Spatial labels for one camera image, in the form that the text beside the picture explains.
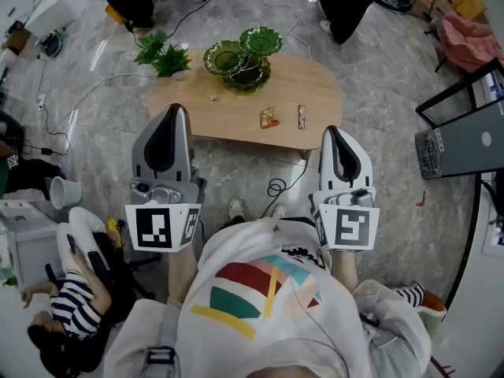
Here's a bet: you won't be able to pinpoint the yellow bin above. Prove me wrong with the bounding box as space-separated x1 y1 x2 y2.
104 4 124 24

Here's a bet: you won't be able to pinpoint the black metal frame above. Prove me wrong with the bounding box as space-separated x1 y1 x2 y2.
415 57 504 130

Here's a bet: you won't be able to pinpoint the grey computer tower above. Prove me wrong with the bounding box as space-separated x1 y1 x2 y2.
414 102 504 180

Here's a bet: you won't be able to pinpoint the black office chair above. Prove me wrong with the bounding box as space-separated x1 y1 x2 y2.
44 230 162 302

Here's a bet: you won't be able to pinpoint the white paper cup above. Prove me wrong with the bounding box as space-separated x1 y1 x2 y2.
49 176 83 211

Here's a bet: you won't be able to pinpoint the white box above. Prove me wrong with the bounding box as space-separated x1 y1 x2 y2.
0 199 62 289

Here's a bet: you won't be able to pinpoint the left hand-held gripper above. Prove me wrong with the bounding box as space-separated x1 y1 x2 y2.
124 104 208 254

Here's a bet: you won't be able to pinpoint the black cable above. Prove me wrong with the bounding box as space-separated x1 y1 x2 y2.
125 0 221 50
266 154 313 220

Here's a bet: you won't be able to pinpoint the person's right forearm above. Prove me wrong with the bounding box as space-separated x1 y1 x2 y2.
329 250 360 293

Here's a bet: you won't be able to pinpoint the white board panel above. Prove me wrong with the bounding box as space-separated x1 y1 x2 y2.
24 0 87 39

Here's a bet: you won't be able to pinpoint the person's white printed shirt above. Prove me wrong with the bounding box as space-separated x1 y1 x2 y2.
102 217 432 378

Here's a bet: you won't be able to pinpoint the black white striped cloth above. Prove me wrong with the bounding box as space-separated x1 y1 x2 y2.
393 281 427 309

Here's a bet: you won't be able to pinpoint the green artificial plant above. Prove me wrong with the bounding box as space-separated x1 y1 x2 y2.
133 29 193 80

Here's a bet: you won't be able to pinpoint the person's black trousers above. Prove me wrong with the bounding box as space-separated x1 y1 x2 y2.
214 214 316 232

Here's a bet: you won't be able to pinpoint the person's left forearm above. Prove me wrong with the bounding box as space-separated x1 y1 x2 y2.
168 249 202 309

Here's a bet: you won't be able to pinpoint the orange snack packet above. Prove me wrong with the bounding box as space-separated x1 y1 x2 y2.
259 107 281 130

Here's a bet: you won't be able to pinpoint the black power adapter with cable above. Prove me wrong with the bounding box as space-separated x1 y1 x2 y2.
21 138 72 157

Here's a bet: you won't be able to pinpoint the white cable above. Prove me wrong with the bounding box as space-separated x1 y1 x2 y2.
228 0 314 61
37 72 158 133

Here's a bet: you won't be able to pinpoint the green glass tiered dish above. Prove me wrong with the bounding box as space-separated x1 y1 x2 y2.
202 25 284 92

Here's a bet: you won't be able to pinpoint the orange seat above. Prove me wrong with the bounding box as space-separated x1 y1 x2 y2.
417 289 448 318

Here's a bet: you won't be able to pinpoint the person's left shoe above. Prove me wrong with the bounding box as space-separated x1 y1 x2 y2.
228 198 246 221

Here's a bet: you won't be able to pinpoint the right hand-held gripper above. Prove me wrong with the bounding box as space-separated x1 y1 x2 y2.
309 126 381 254

